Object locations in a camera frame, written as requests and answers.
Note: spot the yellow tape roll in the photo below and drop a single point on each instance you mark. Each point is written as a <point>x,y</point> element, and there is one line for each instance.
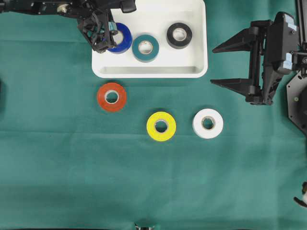
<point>161,126</point>

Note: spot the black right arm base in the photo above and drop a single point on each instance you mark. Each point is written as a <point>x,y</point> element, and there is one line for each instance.
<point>296,91</point>

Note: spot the red tape roll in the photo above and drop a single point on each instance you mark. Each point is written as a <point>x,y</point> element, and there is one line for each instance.
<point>111,97</point>

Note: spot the green tape roll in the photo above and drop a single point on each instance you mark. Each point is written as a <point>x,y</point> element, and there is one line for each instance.
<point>145,48</point>

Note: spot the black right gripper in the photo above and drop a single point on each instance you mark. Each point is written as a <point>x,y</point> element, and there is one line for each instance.
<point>263,81</point>

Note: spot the black tape roll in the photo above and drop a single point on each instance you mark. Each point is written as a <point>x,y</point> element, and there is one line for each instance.
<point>179,35</point>

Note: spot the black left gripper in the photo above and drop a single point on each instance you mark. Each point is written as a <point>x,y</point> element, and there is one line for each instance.
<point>97,30</point>

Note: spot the blue tape roll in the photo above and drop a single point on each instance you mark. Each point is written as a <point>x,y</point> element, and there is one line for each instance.
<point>123,39</point>

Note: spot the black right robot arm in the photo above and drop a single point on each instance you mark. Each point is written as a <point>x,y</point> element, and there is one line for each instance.
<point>300,54</point>

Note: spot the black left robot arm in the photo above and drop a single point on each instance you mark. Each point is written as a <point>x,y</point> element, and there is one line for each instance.
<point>65,8</point>

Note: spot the black white cable clip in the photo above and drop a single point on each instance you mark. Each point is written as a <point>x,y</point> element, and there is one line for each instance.
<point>303,201</point>

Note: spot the white plastic tray case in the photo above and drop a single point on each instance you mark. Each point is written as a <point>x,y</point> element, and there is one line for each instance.
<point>154,17</point>

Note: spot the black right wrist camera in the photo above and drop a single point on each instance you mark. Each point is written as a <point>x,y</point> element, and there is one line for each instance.
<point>281,41</point>

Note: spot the white tape roll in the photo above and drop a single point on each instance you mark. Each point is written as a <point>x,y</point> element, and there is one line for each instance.
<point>208,123</point>

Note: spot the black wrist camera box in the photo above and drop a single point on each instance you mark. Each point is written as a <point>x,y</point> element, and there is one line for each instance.
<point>127,6</point>

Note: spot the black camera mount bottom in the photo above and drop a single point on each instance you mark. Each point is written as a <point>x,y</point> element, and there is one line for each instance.
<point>144,226</point>

